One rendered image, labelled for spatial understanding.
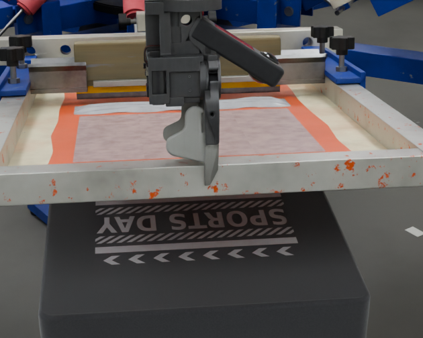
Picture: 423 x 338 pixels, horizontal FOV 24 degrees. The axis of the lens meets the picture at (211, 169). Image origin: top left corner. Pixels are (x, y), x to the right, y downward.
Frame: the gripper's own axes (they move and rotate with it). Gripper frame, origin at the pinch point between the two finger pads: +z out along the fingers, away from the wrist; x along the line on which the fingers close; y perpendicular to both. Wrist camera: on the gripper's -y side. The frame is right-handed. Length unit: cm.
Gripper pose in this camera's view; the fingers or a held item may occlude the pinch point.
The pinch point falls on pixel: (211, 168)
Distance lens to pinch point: 114.8
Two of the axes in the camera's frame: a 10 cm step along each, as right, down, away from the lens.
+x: 1.0, 2.5, -9.6
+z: 0.2, 9.7, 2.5
